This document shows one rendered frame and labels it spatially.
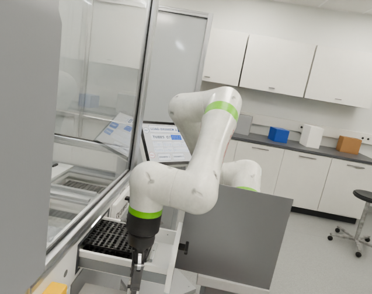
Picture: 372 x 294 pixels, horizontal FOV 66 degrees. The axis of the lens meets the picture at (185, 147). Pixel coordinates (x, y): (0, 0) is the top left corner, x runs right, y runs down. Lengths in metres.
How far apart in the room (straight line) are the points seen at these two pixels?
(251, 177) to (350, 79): 3.39
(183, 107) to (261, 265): 0.67
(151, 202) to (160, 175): 0.08
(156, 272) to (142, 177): 0.39
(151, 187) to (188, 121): 0.43
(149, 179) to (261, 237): 0.57
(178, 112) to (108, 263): 0.57
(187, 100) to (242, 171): 0.42
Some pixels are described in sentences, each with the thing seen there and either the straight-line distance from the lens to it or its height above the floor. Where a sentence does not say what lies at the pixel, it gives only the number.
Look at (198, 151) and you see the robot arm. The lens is 0.81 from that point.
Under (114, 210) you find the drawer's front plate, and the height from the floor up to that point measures 0.91.
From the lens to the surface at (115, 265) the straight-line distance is 1.03.
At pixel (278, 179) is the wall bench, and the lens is 4.06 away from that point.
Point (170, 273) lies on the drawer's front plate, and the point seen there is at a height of 0.90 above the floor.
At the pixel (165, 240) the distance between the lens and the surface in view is 1.23.
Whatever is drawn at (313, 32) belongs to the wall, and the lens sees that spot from 4.76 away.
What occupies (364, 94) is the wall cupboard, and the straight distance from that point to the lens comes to 4.58.
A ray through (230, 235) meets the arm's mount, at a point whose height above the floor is 0.95.
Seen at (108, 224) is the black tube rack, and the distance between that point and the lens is 1.18.
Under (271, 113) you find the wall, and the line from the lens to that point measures 4.58.
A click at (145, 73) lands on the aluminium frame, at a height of 1.49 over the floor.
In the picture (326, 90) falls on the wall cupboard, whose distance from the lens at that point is 4.39.
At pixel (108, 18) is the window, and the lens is 0.97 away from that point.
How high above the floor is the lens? 1.48
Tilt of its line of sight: 12 degrees down
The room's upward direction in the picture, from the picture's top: 10 degrees clockwise
